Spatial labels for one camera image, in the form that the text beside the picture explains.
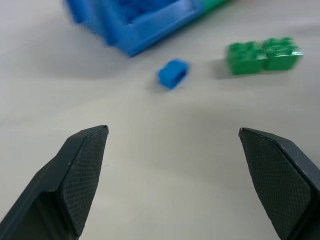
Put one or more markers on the green studded block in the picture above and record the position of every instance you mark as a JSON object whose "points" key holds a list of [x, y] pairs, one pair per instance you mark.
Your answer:
{"points": [[246, 58], [281, 53]]}

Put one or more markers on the green plastic bin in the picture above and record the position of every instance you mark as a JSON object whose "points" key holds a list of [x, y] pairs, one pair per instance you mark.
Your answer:
{"points": [[215, 5]]}

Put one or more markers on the small blue block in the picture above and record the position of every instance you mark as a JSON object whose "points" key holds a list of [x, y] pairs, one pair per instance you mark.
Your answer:
{"points": [[173, 74]]}

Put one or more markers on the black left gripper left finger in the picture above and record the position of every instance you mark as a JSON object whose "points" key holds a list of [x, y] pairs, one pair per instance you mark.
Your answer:
{"points": [[62, 180]]}

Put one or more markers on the blue plastic bin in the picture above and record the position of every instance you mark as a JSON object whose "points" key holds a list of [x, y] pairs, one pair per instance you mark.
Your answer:
{"points": [[135, 22]]}

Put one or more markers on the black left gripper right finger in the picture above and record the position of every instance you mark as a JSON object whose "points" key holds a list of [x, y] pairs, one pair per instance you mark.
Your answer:
{"points": [[280, 180]]}

